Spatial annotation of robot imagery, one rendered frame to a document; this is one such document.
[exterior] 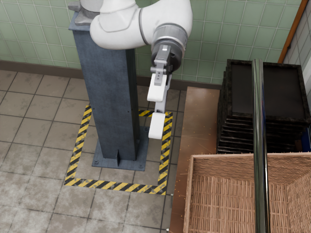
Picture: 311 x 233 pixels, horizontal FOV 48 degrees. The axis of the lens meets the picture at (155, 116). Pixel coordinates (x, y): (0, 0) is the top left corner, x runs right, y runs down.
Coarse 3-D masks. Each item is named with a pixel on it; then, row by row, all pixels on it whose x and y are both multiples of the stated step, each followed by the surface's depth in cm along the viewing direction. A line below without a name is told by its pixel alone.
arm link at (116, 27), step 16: (112, 0) 91; (128, 0) 92; (96, 16) 98; (112, 16) 91; (128, 16) 91; (96, 32) 96; (112, 32) 94; (128, 32) 93; (112, 48) 98; (128, 48) 97
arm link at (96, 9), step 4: (80, 0) 127; (84, 0) 123; (88, 0) 122; (92, 0) 122; (96, 0) 122; (100, 0) 122; (84, 4) 125; (88, 4) 124; (92, 4) 123; (96, 4) 123; (100, 4) 123; (88, 8) 126; (92, 8) 125; (96, 8) 125
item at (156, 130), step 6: (156, 114) 83; (162, 114) 83; (156, 120) 82; (162, 120) 82; (150, 126) 81; (156, 126) 81; (162, 126) 81; (150, 132) 80; (156, 132) 80; (156, 138) 80
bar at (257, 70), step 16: (256, 64) 94; (256, 80) 90; (256, 96) 87; (256, 112) 84; (256, 128) 82; (256, 144) 79; (256, 160) 77; (256, 176) 74; (256, 192) 72; (256, 208) 70; (256, 224) 68
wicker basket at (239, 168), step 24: (192, 168) 124; (216, 168) 133; (240, 168) 130; (288, 168) 126; (192, 192) 134; (216, 192) 135; (240, 192) 134; (288, 192) 134; (192, 216) 128; (216, 216) 129; (288, 216) 128
